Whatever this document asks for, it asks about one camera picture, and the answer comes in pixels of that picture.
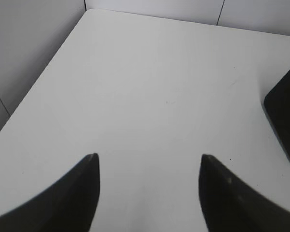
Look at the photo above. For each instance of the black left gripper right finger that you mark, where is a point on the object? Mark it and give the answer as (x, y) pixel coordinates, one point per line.
(230, 205)

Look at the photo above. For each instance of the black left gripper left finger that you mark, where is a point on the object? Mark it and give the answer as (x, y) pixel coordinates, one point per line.
(68, 205)

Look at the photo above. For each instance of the black tote bag tan handles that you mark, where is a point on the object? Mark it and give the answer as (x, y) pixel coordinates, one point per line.
(277, 107)

